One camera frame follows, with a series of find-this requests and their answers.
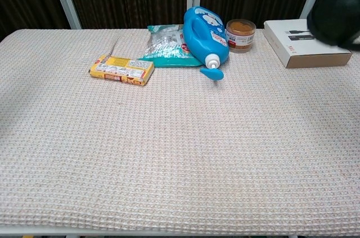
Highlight beige waffle tablecloth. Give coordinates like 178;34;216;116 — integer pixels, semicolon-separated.
0;28;360;236

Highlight teal snack bag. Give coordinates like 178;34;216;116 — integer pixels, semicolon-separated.
137;24;204;68

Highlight yellow snack box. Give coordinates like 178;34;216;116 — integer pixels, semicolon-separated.
88;53;155;87

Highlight blue detergent pump bottle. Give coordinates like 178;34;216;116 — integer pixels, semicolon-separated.
183;6;230;82

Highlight clear jar brown contents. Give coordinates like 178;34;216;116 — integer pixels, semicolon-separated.
226;19;257;54

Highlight white cable product box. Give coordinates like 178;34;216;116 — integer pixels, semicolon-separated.
263;19;353;69

